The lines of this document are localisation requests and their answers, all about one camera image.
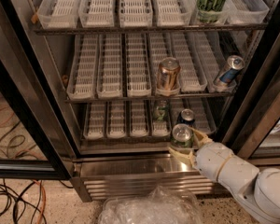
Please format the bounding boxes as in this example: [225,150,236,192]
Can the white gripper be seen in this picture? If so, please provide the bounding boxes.
[169,127,234,182]

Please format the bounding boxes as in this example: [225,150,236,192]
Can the top wire shelf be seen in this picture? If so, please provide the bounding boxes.
[35,23,268,35]

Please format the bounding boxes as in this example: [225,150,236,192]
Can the green can front bottom shelf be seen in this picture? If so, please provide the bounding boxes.
[171,123,194,148]

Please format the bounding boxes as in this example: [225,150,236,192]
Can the tall green can top shelf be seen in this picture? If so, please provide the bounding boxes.
[196,0,226,23]

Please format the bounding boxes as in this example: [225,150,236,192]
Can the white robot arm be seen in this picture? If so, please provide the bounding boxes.
[169,124,280,224]

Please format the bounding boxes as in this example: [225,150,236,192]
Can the orange cable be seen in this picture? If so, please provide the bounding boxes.
[31,179,48,224]

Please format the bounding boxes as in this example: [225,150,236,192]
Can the stainless fridge base grille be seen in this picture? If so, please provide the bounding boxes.
[71,153,228,202]

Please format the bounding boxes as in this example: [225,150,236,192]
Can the left glass fridge door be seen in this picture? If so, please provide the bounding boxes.
[0,0,83,179]

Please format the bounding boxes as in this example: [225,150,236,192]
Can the copper can middle shelf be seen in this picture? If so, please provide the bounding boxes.
[157,57,181,91]

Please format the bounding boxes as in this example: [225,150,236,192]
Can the glass fridge door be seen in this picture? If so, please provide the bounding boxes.
[0,0,83,179]
[214,0,280,168]

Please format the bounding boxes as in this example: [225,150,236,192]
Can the dark blue can bottom shelf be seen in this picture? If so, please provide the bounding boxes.
[176,108,195,127]

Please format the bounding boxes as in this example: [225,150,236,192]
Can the blue silver can middle shelf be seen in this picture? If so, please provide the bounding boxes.
[214,55,245,90]

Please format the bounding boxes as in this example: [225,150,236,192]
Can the wire shelf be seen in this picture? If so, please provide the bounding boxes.
[64,91,235,104]
[35,23,268,35]
[81,134,213,145]

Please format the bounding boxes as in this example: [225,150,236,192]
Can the clear plastic bag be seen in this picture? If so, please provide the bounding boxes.
[98,186,203,224]

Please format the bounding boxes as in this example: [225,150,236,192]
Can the right glass fridge door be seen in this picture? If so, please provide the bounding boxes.
[214,0,280,168]

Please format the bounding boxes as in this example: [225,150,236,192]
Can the black cables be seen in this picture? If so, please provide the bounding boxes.
[0,178,48,224]

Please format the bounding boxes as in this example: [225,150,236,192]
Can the green can rear bottom shelf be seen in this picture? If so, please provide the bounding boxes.
[153,100,169,121]

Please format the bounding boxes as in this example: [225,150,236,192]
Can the middle wire shelf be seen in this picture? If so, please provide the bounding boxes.
[64,91,235,104]

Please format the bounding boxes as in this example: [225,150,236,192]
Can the bottom wire shelf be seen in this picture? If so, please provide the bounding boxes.
[81,134,213,145]

